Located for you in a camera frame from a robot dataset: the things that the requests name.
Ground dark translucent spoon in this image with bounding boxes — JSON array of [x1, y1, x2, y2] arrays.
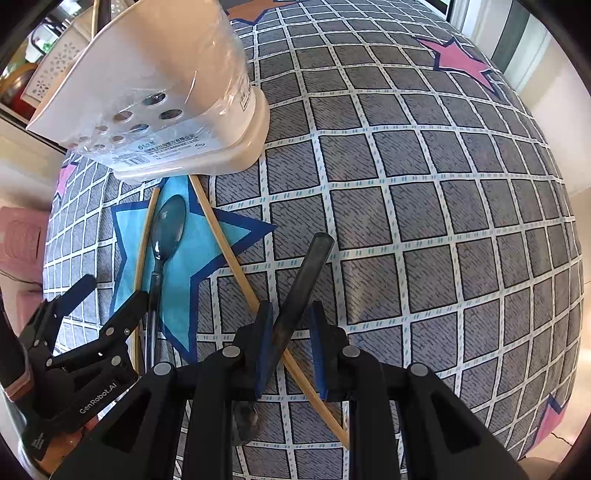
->
[[144, 195, 186, 371]]

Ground black chopstick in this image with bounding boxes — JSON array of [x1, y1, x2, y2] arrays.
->
[[231, 233, 334, 446]]

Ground beige plastic storage trolley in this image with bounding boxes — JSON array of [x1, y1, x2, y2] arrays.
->
[[21, 25, 91, 108]]

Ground long bamboo chopstick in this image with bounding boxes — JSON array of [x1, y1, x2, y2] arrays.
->
[[189, 175, 349, 448]]

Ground plain bamboo chopstick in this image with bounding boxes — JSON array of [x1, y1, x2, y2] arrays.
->
[[129, 186, 163, 375]]

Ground pink plastic stool stack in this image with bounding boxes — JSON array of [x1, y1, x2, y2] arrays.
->
[[0, 207, 49, 283]]

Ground grey checkered tablecloth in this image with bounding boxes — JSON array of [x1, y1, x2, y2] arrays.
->
[[43, 1, 584, 479]]

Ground white plastic utensil holder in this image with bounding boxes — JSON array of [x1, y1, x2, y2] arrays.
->
[[27, 1, 270, 184]]

